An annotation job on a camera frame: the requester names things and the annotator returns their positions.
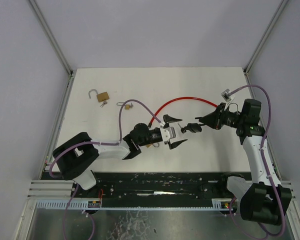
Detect black-headed key bunch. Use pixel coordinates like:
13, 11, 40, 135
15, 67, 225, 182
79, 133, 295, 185
178, 124, 187, 134

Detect red cable lock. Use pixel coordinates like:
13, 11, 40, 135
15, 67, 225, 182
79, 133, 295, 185
155, 96, 217, 117

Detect black Kaijing padlock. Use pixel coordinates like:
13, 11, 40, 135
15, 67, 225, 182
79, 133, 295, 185
184, 123, 202, 133

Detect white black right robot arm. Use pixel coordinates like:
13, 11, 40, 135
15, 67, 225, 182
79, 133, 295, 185
181, 98, 292, 226

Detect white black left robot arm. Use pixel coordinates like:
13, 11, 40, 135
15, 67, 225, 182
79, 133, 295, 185
49, 114, 182, 191

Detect small brass padlock near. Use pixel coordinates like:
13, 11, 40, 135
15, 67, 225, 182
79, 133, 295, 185
145, 142, 160, 148

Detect small keys of large padlock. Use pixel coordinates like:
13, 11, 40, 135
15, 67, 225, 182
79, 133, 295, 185
100, 101, 108, 108

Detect large brass padlock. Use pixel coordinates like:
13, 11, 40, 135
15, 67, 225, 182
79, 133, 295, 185
88, 89, 110, 103

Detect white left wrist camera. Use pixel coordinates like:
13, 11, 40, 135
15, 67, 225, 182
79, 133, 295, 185
160, 126, 176, 142

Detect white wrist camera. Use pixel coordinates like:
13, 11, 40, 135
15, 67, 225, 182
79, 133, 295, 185
160, 126, 176, 142
220, 89, 235, 108

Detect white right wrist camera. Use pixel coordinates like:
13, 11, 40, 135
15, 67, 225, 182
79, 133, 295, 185
220, 89, 235, 108

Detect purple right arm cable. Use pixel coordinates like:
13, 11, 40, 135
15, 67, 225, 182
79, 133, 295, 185
228, 84, 287, 238

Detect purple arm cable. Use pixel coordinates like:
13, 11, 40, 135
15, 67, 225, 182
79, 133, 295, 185
46, 99, 166, 240
228, 84, 287, 238

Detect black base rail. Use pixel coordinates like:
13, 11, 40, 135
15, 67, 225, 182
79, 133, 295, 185
39, 171, 248, 201

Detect white slotted cable duct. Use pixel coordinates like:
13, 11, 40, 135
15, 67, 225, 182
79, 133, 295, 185
36, 198, 237, 210

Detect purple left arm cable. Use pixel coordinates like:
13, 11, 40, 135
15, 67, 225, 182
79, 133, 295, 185
46, 99, 166, 240

